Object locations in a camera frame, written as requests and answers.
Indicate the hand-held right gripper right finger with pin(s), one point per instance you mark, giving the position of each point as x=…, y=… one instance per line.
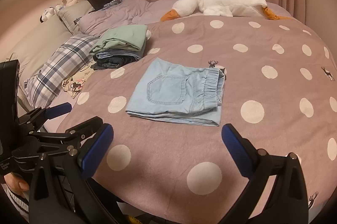
x=234, y=153

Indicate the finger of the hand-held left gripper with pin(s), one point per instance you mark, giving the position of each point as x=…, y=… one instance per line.
x=62, y=108
x=87, y=125

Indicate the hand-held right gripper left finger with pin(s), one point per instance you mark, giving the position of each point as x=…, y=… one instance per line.
x=97, y=150

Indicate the light blue denim pants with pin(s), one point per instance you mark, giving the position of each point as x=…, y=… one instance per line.
x=168, y=87

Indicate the person's left forearm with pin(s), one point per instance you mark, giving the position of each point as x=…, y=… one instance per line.
x=15, y=203

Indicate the person's left hand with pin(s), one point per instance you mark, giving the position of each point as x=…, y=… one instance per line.
x=15, y=183

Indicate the lilac bed sheet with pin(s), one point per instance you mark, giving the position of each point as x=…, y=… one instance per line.
x=62, y=121

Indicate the cream printed cloth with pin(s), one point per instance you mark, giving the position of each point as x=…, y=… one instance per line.
x=76, y=84

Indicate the plaid pillow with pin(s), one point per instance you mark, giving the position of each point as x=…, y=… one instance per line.
x=60, y=63

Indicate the folded dark jeans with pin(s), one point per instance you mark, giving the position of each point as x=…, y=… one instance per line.
x=110, y=64

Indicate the pink polka dot blanket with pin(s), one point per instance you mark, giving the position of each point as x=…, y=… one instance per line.
x=237, y=76

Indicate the folded blue jeans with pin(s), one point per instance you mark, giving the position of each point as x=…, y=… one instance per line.
x=129, y=54

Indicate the black and white plush toy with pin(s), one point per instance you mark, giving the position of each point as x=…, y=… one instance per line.
x=48, y=13

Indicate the folded green garment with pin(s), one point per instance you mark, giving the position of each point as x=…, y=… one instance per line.
x=123, y=35

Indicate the small grey pillow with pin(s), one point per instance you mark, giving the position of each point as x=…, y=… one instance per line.
x=76, y=13

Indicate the white and pink plush toy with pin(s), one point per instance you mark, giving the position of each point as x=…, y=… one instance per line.
x=65, y=2

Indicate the black cloth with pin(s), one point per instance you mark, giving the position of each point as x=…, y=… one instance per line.
x=98, y=0

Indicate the blue plaid shirt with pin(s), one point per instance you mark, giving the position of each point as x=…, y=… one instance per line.
x=113, y=3

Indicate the lilac quilt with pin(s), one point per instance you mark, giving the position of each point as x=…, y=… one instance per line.
x=131, y=13

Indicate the white goose plush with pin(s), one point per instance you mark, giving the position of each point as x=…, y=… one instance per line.
x=226, y=0

